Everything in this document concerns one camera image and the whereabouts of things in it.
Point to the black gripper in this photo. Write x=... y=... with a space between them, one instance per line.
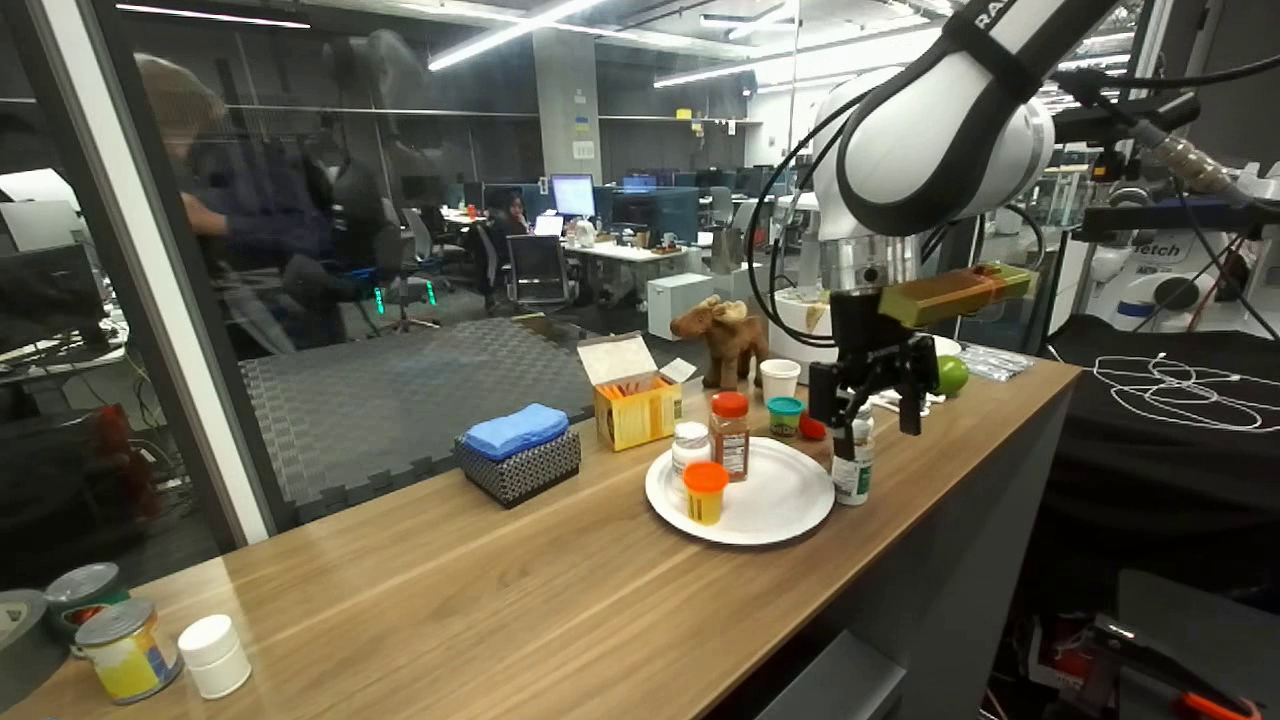
x=867 y=355

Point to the white bottle with green label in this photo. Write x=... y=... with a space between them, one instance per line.
x=850 y=479

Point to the spice bottle with orange lid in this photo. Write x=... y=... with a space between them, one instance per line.
x=729 y=440

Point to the yellow tub with orange lid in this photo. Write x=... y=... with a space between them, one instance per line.
x=704 y=494

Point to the small white pill bottle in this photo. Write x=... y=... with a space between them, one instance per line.
x=688 y=446

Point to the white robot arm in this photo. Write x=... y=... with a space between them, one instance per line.
x=934 y=134

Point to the red round object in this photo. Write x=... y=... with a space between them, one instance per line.
x=812 y=435

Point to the white paper plate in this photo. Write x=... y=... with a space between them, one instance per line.
x=760 y=515

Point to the green apple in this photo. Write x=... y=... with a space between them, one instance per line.
x=954 y=377

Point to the tub with teal lid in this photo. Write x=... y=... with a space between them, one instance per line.
x=784 y=416

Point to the white paper cup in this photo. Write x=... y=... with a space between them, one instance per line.
x=783 y=377

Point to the yellowish plastic pouch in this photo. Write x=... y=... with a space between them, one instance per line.
x=954 y=294

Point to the brown moose plush toy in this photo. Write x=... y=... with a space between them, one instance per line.
x=725 y=340

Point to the white cabinet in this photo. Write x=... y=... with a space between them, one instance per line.
x=676 y=306

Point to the open yellow cardboard box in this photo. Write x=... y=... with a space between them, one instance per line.
x=637 y=408

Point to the black covered table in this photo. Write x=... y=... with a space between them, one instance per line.
x=1163 y=505

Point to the white office desk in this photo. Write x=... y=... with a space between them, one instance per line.
x=627 y=252

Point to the grey rectangular box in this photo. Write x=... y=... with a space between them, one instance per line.
x=522 y=475

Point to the blue sponge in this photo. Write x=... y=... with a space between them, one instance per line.
x=512 y=431

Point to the black computer monitor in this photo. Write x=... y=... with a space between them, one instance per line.
x=574 y=196

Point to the grey foam floor mat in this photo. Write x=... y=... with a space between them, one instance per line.
x=403 y=385

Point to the person in dark jacket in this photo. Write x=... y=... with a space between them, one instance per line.
x=255 y=215

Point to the small white jar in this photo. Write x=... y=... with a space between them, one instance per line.
x=212 y=657

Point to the dark tin can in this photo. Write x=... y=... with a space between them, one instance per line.
x=80 y=593

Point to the black camera tripod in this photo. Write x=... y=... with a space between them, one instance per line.
x=1172 y=215

